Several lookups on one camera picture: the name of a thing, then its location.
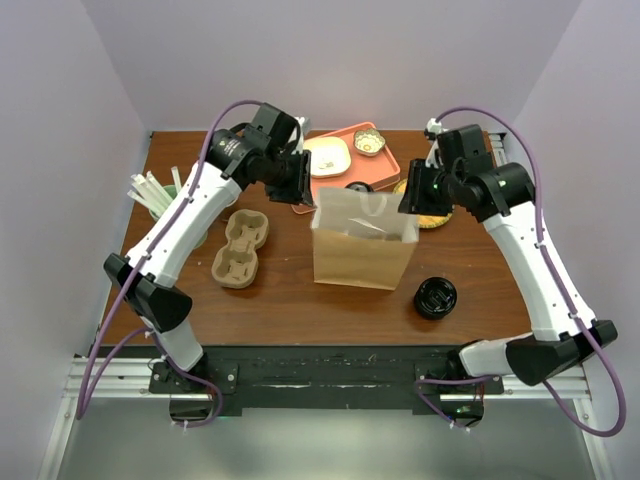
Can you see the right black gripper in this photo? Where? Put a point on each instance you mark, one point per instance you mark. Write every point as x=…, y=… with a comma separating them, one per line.
x=415, y=200

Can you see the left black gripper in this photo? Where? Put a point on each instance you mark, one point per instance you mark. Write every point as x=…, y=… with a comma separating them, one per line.
x=300, y=189

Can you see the black coffee cup lid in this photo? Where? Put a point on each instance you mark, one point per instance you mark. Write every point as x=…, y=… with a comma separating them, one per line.
x=360, y=186

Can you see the brown paper bag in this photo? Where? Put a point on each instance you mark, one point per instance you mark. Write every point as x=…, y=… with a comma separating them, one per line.
x=339, y=259

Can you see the cardboard cup carrier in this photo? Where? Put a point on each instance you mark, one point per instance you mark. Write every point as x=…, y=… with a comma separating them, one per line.
x=236, y=264
x=360, y=228

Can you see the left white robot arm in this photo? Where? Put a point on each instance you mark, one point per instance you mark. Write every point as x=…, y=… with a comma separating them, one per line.
x=267, y=150

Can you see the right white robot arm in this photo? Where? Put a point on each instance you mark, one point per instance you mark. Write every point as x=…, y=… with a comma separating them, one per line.
x=459, y=172

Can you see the round woven yellow coaster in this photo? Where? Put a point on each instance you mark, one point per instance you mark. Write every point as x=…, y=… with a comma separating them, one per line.
x=424, y=221

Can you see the cream square plate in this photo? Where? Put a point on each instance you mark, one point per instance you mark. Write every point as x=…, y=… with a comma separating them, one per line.
x=330, y=156

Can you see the pink serving tray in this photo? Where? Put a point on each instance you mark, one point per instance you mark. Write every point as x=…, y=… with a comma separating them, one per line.
x=380, y=171

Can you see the small floral bowl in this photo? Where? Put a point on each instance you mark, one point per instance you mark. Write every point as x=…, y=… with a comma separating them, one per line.
x=368, y=142

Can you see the stack of black lids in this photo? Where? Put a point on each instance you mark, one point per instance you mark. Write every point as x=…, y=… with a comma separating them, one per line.
x=435, y=298

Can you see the wrapped white straw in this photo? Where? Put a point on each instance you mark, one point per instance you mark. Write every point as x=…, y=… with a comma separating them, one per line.
x=166, y=193
x=151, y=205
x=140, y=183

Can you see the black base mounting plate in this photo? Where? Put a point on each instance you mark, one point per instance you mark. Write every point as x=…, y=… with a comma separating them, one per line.
x=343, y=377

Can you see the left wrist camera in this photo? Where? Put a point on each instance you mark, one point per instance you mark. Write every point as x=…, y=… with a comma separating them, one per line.
x=304, y=123

